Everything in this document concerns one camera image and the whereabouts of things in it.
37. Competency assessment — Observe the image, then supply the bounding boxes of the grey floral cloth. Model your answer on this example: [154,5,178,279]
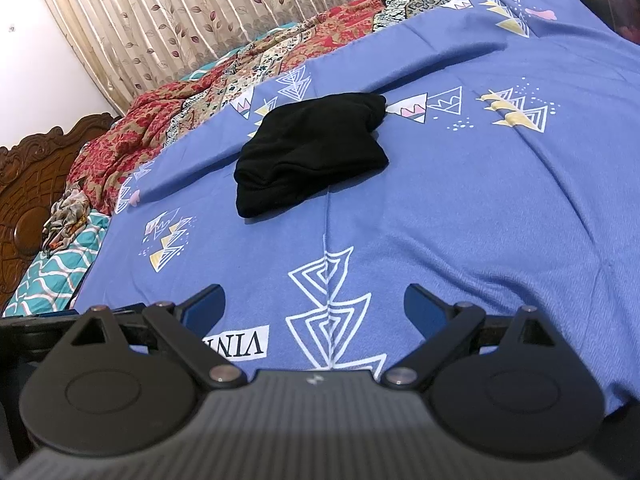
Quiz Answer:
[42,184,92,255]

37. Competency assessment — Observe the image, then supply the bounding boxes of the beige floral curtain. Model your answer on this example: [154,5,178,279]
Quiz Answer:
[29,0,483,117]

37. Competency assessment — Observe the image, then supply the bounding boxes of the red patterned blanket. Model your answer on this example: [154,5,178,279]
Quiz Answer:
[65,0,538,217]

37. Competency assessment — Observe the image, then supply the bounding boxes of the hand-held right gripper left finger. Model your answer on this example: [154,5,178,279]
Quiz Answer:
[70,283,248,389]

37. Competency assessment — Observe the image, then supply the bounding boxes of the carved wooden headboard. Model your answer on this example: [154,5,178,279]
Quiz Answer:
[0,112,122,319]

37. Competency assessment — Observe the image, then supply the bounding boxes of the dark furniture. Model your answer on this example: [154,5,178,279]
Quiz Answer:
[542,0,640,47]

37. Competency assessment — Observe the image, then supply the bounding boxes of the black pants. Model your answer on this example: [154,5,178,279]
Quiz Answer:
[233,92,390,220]

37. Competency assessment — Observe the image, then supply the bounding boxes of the blue printed bedsheet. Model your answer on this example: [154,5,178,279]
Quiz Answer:
[70,0,640,417]

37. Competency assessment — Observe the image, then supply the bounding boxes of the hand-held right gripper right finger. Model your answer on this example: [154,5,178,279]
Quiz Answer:
[382,282,557,389]

